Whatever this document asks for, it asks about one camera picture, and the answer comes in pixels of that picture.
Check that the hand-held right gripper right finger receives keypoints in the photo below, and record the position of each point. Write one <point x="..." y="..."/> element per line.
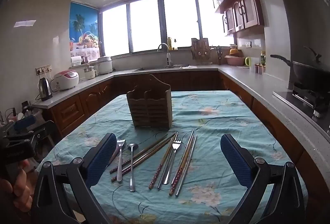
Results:
<point x="236" y="159"/>

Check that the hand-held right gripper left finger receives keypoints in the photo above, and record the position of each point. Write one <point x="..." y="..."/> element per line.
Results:
<point x="103" y="157"/>

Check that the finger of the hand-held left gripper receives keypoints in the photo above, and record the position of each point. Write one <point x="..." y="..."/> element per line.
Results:
<point x="24" y="122"/>

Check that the steel fork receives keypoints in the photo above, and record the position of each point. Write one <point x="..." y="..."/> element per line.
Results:
<point x="172" y="159"/>
<point x="120" y="162"/>

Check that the steel spoon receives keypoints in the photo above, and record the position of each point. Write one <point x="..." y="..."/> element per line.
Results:
<point x="132" y="169"/>

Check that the dark brown chopstick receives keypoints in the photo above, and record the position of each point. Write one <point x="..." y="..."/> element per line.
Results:
<point x="139" y="154"/>
<point x="144" y="158"/>

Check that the red-patterned bamboo chopstick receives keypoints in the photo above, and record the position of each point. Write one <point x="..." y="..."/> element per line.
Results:
<point x="181" y="163"/>
<point x="178" y="169"/>
<point x="157" y="173"/>

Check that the wooden utensil holder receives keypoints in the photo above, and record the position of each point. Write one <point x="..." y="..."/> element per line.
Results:
<point x="150" y="107"/>

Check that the person's left hand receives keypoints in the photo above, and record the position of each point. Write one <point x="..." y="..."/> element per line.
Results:
<point x="19" y="193"/>

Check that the steel electric kettle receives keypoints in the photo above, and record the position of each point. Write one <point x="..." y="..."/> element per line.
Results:
<point x="45" y="89"/>

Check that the teal floral tablecloth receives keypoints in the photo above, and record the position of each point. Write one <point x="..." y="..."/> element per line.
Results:
<point x="206" y="115"/>

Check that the pink and white rice cooker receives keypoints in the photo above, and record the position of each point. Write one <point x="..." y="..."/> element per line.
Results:
<point x="65" y="80"/>

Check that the grey kitchen countertop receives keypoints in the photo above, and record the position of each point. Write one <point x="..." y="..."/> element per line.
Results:
<point x="257" y="87"/>

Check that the small white cooking pot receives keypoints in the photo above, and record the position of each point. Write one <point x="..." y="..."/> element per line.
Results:
<point x="90" y="73"/>

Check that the large white rice cooker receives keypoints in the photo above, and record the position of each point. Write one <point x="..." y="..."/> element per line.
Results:
<point x="105" y="65"/>

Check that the gas stove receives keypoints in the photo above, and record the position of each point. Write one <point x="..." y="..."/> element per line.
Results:
<point x="306" y="100"/>

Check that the row of spice jars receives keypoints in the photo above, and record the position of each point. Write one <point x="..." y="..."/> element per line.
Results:
<point x="259" y="69"/>

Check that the pink plastic basin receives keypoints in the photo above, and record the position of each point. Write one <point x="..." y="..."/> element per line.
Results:
<point x="235" y="61"/>

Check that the yellow bowl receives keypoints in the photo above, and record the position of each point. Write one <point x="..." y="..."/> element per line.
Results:
<point x="234" y="52"/>

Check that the wooden dish rack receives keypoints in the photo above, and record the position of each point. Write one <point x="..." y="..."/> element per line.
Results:
<point x="201" y="51"/>

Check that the black wok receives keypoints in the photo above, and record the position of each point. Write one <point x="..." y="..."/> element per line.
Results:
<point x="306" y="69"/>

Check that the chrome kitchen faucet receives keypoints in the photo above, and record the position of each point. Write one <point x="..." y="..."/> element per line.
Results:
<point x="167" y="55"/>

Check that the yellow dish soap bottle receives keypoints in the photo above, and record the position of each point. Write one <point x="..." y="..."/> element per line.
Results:
<point x="169" y="43"/>

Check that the kitchen window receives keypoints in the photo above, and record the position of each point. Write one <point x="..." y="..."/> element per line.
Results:
<point x="165" y="22"/>

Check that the wall power outlet strip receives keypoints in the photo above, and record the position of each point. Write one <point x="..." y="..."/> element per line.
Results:
<point x="43" y="69"/>

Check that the tropical fruit wall poster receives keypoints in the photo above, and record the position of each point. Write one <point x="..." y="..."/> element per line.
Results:
<point x="83" y="27"/>

